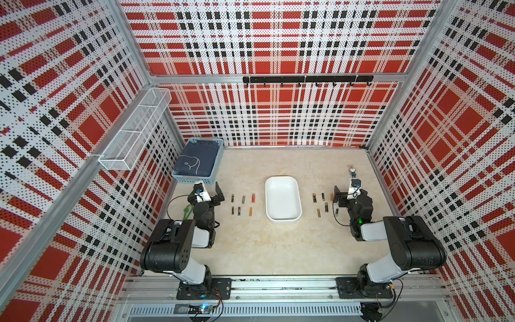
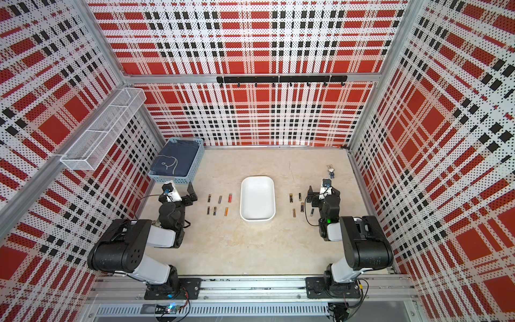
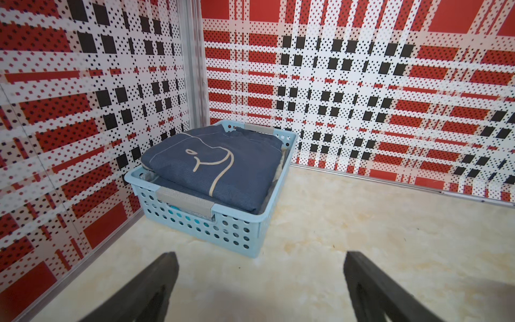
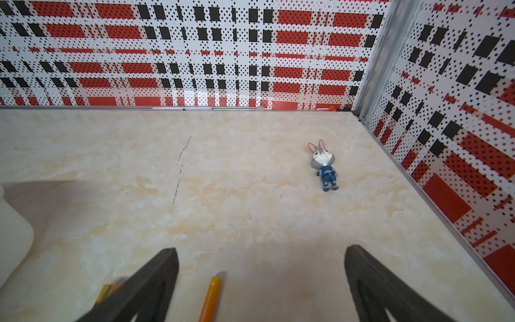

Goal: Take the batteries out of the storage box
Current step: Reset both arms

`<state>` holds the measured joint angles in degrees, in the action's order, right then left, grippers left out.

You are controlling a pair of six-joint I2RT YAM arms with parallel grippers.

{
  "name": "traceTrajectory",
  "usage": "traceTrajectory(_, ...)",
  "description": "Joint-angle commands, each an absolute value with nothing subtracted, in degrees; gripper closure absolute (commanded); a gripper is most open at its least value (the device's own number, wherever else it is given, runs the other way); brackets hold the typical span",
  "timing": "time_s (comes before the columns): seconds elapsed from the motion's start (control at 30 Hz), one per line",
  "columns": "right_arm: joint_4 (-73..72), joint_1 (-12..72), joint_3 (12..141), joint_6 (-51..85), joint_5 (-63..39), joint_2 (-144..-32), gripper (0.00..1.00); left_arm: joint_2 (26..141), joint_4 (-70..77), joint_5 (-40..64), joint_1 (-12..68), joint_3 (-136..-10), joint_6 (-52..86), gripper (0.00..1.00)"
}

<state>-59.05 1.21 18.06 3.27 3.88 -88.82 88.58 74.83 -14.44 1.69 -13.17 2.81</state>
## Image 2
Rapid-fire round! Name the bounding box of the white oval storage box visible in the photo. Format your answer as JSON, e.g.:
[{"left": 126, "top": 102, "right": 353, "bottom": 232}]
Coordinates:
[{"left": 240, "top": 176, "right": 276, "bottom": 223}]

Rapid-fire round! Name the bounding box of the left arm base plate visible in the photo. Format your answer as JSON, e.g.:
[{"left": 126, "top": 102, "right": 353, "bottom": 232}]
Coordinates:
[{"left": 144, "top": 278, "right": 202, "bottom": 301}]

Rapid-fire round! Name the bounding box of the small rabbit figure keychain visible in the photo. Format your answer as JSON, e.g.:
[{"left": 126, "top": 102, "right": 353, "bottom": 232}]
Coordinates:
[{"left": 327, "top": 164, "right": 335, "bottom": 178}]

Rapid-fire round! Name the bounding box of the light blue plastic basket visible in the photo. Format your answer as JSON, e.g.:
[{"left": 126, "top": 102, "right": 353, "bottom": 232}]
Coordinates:
[{"left": 149, "top": 138, "right": 205, "bottom": 185}]

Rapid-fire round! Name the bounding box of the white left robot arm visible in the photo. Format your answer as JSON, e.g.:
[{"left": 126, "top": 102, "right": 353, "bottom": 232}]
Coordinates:
[{"left": 87, "top": 181, "right": 198, "bottom": 295}]

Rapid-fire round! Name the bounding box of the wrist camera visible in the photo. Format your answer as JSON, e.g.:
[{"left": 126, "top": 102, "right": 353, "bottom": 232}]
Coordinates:
[
  {"left": 162, "top": 181, "right": 182, "bottom": 202},
  {"left": 319, "top": 178, "right": 332, "bottom": 199}
]

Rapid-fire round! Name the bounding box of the green circuit board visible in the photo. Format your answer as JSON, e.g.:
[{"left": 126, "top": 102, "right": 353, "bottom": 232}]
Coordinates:
[{"left": 155, "top": 305, "right": 182, "bottom": 315}]

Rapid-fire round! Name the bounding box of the folded blue denim garment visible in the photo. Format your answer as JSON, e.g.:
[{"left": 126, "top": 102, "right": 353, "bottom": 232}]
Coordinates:
[{"left": 150, "top": 140, "right": 200, "bottom": 177}]

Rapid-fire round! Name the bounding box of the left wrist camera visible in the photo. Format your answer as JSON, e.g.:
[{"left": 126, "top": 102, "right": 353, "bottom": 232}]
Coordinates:
[{"left": 162, "top": 181, "right": 182, "bottom": 202}]

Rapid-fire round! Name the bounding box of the black hook rail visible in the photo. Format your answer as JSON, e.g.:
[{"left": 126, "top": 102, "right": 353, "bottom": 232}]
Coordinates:
[{"left": 216, "top": 75, "right": 348, "bottom": 86}]

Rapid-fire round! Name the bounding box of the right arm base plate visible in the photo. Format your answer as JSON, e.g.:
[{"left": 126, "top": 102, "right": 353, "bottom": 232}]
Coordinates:
[{"left": 305, "top": 277, "right": 362, "bottom": 299}]

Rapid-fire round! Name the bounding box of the white wire mesh shelf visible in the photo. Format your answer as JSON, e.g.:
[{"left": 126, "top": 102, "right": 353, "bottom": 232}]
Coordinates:
[{"left": 60, "top": 87, "right": 145, "bottom": 171}]

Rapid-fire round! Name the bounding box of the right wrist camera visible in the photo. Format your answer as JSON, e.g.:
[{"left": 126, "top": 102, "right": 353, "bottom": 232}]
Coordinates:
[{"left": 319, "top": 178, "right": 332, "bottom": 199}]

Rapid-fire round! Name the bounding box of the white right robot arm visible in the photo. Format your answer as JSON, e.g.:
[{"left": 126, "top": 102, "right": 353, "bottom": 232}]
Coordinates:
[{"left": 305, "top": 185, "right": 394, "bottom": 291}]

